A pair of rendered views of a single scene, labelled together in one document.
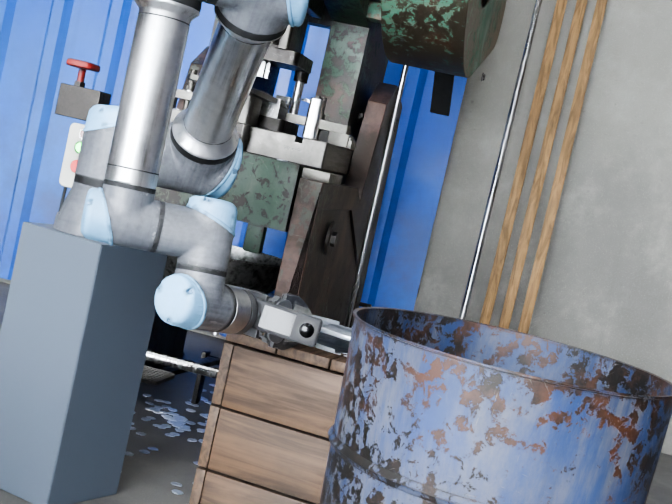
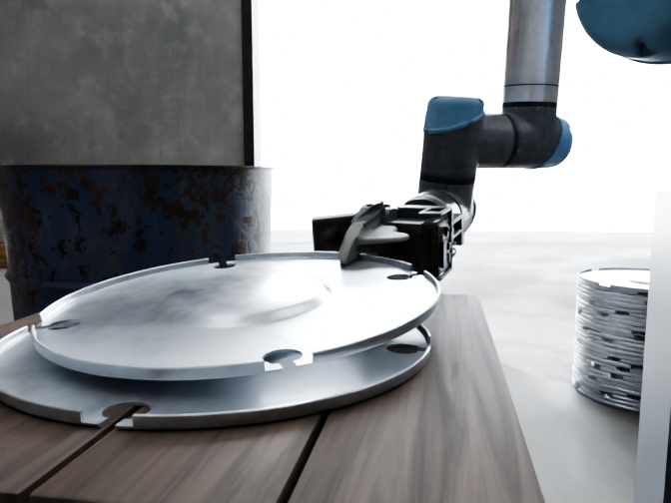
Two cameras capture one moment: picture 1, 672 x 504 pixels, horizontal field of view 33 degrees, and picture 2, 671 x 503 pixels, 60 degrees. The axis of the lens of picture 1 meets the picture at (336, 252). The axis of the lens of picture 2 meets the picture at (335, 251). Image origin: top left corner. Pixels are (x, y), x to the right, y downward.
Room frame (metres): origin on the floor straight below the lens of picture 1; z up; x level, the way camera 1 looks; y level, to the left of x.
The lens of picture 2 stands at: (2.40, -0.06, 0.47)
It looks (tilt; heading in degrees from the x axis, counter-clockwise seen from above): 7 degrees down; 173
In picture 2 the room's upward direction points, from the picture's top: straight up
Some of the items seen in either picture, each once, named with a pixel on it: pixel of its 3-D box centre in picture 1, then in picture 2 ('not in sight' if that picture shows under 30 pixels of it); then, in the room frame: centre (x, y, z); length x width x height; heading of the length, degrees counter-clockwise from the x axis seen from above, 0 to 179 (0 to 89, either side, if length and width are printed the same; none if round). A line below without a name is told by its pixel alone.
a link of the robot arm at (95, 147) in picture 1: (121, 142); not in sight; (1.93, 0.40, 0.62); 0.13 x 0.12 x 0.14; 106
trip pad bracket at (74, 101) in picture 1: (78, 127); not in sight; (2.46, 0.61, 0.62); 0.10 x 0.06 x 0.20; 80
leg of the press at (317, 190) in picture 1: (345, 257); not in sight; (2.72, -0.02, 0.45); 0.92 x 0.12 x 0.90; 170
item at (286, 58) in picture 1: (263, 60); not in sight; (2.64, 0.26, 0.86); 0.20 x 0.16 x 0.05; 80
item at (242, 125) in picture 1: (228, 114); not in sight; (2.46, 0.29, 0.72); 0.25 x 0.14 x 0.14; 170
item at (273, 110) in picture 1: (253, 104); not in sight; (2.63, 0.26, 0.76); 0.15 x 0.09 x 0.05; 80
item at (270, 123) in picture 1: (250, 120); not in sight; (2.64, 0.26, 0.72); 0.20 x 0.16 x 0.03; 80
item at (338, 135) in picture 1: (322, 120); not in sight; (2.60, 0.10, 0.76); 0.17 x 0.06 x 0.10; 80
